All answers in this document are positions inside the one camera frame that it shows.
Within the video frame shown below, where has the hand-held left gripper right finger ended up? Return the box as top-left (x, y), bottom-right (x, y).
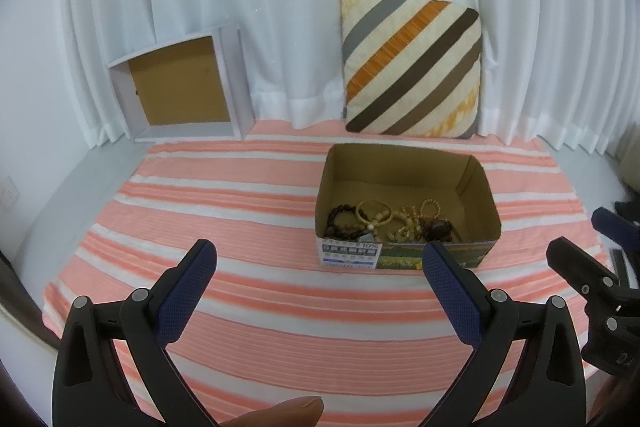
top-left (422, 241), bottom-right (587, 427)

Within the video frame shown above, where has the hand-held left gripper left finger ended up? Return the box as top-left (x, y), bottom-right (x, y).
top-left (52, 239), bottom-right (218, 427)

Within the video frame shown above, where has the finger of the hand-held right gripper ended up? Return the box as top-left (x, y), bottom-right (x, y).
top-left (591, 207), bottom-right (640, 253)
top-left (546, 237), bottom-right (621, 303)

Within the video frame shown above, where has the red bead bracelet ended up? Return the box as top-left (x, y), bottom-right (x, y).
top-left (419, 218), bottom-right (461, 243)

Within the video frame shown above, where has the brown bead bracelet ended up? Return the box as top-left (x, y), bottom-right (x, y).
top-left (387, 198), bottom-right (442, 243)

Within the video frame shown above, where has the gold bangle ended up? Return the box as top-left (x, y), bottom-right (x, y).
top-left (356, 199), bottom-right (393, 228)

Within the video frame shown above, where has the black bead bracelet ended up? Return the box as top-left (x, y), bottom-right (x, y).
top-left (327, 204), bottom-right (363, 240)

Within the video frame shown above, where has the printed cardboard box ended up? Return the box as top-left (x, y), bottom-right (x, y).
top-left (314, 143), bottom-right (502, 272)

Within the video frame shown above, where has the black object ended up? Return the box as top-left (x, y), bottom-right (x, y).
top-left (614, 198), bottom-right (640, 222)

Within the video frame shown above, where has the pink striped blanket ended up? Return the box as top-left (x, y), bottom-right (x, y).
top-left (42, 119), bottom-right (613, 427)

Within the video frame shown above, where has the white drawer with brown bottom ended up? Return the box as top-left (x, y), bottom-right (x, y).
top-left (107, 23), bottom-right (256, 144)

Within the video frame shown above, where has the striped pillow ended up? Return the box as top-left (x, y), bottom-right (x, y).
top-left (339, 0), bottom-right (485, 140)

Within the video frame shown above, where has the white curtain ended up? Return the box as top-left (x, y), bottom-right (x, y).
top-left (50, 0), bottom-right (640, 158)

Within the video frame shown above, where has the white wall outlet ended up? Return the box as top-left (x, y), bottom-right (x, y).
top-left (0, 177), bottom-right (21, 210)

